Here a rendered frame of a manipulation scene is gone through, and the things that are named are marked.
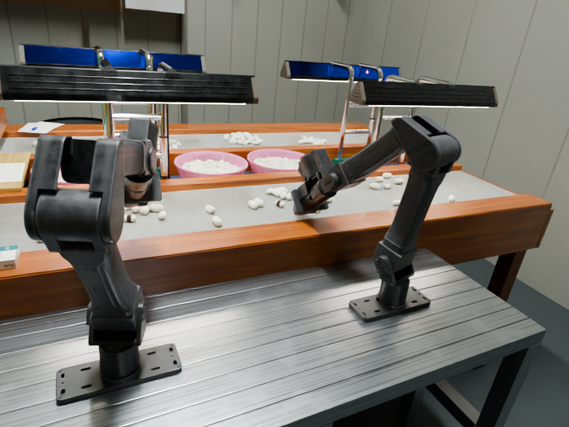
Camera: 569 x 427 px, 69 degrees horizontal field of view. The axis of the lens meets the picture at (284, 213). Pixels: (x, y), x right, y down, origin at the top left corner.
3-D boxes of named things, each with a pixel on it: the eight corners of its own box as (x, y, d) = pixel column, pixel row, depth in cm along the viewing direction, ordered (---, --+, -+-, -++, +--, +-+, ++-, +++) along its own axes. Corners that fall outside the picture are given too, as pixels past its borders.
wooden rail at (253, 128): (366, 158, 244) (372, 127, 236) (0, 176, 169) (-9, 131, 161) (355, 152, 253) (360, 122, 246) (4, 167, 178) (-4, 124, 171)
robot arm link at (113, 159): (108, 135, 74) (20, 133, 44) (160, 140, 75) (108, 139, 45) (108, 204, 76) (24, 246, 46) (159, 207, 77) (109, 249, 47)
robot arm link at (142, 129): (123, 131, 84) (106, 99, 73) (166, 135, 85) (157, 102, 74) (115, 185, 81) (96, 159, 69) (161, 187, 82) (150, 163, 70)
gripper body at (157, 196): (107, 177, 87) (107, 163, 80) (157, 174, 91) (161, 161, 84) (110, 207, 85) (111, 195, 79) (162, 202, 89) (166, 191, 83)
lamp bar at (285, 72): (401, 84, 202) (405, 68, 199) (286, 79, 176) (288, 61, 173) (391, 81, 208) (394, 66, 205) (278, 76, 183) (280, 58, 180)
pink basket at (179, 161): (261, 190, 157) (262, 165, 153) (202, 206, 139) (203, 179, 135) (218, 169, 173) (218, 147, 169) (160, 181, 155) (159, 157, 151)
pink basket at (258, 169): (323, 191, 162) (327, 167, 158) (260, 196, 151) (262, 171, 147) (294, 169, 184) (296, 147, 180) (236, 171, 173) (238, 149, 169)
